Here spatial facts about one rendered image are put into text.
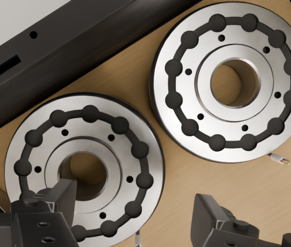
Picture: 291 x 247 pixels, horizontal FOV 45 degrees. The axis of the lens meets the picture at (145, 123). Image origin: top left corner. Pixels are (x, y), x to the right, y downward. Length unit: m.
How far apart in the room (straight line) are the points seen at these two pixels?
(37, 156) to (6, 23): 0.21
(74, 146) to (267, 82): 0.12
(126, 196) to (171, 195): 0.05
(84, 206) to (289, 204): 0.15
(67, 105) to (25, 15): 0.20
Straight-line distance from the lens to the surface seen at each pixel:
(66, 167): 0.25
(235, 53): 0.23
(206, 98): 0.22
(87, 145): 0.22
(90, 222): 0.24
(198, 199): 0.16
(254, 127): 0.23
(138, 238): 0.23
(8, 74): 0.16
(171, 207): 0.27
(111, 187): 0.22
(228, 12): 0.23
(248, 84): 0.25
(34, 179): 0.24
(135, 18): 0.19
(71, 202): 0.16
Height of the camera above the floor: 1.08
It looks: 86 degrees down
